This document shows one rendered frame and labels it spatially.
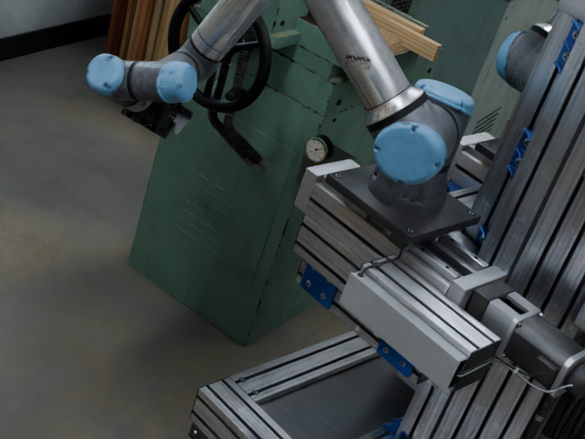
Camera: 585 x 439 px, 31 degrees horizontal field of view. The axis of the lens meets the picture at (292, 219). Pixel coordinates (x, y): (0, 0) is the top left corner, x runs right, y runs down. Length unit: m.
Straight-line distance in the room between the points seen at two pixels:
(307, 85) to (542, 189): 0.73
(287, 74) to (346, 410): 0.80
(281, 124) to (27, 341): 0.82
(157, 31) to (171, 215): 1.38
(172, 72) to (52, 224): 1.27
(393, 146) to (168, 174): 1.16
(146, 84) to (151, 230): 1.01
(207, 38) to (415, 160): 0.50
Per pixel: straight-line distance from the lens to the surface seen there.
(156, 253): 2.94
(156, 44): 4.09
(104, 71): 1.98
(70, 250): 3.04
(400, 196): 1.94
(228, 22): 1.99
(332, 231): 2.07
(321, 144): 2.43
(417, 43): 2.51
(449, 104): 1.88
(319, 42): 2.46
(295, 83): 2.51
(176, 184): 2.81
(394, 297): 1.88
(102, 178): 3.40
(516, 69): 2.40
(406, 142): 1.76
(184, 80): 1.94
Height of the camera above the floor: 1.70
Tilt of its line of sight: 29 degrees down
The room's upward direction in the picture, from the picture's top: 19 degrees clockwise
